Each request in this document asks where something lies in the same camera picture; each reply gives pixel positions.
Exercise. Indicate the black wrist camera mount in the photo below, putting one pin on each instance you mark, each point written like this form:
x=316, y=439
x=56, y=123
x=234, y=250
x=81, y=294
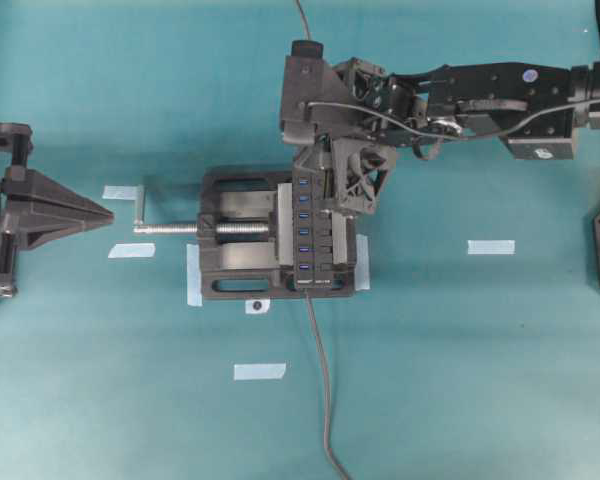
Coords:
x=309, y=84

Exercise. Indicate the blue tape on vise left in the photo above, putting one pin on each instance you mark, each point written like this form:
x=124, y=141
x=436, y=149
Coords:
x=193, y=276

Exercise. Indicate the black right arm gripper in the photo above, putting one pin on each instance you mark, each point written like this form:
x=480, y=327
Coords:
x=351, y=171

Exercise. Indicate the blue tape on vise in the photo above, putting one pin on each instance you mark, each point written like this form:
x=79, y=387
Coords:
x=362, y=268
x=193, y=276

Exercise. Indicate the white sticker with black dot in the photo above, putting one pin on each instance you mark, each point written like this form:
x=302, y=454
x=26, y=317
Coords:
x=257, y=306

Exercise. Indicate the blue tape strip near handle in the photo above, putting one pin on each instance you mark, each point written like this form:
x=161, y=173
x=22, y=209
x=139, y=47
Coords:
x=119, y=192

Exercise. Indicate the blue tape strip right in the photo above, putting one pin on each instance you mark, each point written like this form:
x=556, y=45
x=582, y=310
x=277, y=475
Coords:
x=491, y=247

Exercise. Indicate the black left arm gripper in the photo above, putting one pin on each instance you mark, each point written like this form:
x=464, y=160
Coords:
x=30, y=185

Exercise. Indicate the silver vise crank handle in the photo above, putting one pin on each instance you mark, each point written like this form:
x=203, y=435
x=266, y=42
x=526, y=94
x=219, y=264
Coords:
x=223, y=228

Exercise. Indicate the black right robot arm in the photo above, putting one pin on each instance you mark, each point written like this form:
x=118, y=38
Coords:
x=534, y=110

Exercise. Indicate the blue tape on vise right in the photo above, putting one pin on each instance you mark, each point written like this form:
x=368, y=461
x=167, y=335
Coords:
x=362, y=268

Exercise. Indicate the blue tape strip left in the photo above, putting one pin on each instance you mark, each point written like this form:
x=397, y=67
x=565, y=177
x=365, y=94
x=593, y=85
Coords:
x=132, y=250

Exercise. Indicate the black multiport USB hub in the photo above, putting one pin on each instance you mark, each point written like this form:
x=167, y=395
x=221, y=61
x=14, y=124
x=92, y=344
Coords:
x=313, y=242

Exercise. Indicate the blue tape strip bottom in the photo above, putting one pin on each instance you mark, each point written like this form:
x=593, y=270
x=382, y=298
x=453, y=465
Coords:
x=259, y=371

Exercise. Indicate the black bench vise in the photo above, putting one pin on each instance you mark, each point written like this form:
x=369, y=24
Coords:
x=262, y=265

